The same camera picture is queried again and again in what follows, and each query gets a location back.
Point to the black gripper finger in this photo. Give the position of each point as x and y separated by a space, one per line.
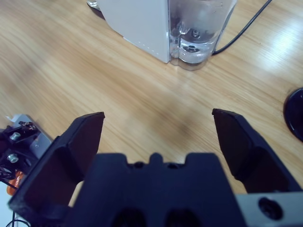
59 160
251 156

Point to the white capsule coffee machine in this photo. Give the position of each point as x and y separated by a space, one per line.
142 26

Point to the black capsule holder with rods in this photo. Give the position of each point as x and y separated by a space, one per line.
296 116

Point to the clear water tank dark lid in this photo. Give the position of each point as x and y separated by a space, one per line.
198 30

